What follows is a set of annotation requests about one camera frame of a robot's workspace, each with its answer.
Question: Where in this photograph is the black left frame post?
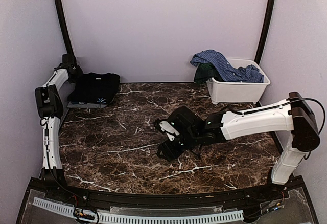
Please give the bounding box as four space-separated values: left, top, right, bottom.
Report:
54 0 83 83

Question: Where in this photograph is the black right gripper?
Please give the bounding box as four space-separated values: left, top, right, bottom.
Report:
156 130 200 161

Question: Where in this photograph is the black aluminium front rail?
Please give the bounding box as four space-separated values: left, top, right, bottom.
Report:
33 180 290 210

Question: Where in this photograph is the dark green plaid garment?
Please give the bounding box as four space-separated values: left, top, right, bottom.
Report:
194 63 223 84

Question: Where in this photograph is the black frame post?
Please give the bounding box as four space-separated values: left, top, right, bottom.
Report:
254 0 275 64
54 0 83 83

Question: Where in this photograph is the white slotted cable duct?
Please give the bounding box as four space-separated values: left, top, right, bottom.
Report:
32 197 244 223

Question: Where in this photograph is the black right frame post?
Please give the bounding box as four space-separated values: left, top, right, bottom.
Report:
254 0 275 64

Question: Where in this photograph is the blue checked shirt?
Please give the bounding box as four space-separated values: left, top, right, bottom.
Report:
190 50 264 83

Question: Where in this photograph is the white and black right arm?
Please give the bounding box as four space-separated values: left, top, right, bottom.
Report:
154 92 323 200

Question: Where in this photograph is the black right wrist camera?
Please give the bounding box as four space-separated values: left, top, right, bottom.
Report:
153 106 204 144

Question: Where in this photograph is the white plastic laundry bin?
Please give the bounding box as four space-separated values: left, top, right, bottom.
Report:
206 58 271 104

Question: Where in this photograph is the black t-shirt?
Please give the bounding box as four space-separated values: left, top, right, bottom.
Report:
67 73 120 105

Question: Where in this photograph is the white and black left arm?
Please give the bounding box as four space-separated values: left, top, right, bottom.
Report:
35 54 82 201

